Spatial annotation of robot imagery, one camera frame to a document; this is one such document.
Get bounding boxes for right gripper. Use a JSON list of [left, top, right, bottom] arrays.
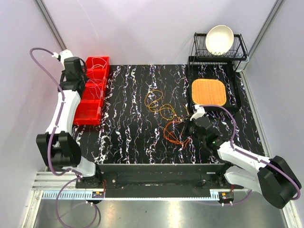
[[174, 115, 205, 144]]

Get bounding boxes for white cable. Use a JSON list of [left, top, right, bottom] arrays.
[[86, 56, 107, 71]]

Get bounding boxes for blue cable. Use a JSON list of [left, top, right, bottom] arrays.
[[85, 84, 105, 99]]

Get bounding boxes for yellow cable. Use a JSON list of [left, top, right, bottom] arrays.
[[144, 89, 190, 121]]

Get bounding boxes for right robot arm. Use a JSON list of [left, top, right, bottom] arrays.
[[181, 117, 302, 209]]

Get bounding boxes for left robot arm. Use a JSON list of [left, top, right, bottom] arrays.
[[36, 57, 103, 188]]

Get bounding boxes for red bin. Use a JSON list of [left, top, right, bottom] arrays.
[[73, 99, 103, 125], [85, 57, 109, 69], [81, 83, 105, 100], [86, 69, 108, 85]]

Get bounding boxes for red bin farthest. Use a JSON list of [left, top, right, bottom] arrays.
[[85, 57, 109, 69]]

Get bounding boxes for orange woven mat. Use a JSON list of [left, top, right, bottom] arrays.
[[191, 78, 227, 106]]

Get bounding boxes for red bin nearest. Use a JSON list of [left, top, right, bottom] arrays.
[[73, 99, 103, 125]]

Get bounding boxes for black dish rack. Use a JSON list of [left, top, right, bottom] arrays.
[[188, 33, 248, 65]]

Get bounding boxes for white cup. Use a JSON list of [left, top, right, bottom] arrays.
[[233, 56, 250, 73]]

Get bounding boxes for white bowl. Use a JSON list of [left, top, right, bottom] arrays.
[[205, 25, 234, 55]]

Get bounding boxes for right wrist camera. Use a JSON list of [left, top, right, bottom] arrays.
[[190, 104, 206, 121]]

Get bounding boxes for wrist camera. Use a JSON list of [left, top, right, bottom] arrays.
[[190, 104, 206, 121], [52, 49, 73, 66]]

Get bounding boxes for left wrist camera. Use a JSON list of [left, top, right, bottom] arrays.
[[52, 49, 73, 66]]

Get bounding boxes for right purple robot hose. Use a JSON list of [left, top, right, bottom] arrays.
[[201, 104, 301, 206]]

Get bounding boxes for purple robot hose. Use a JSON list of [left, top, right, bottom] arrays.
[[29, 47, 102, 226], [201, 104, 301, 206]]

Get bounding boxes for left purple robot hose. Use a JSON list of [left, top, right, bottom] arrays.
[[29, 47, 102, 226]]

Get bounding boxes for aluminium frame post right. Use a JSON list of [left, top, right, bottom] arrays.
[[248, 0, 285, 60]]

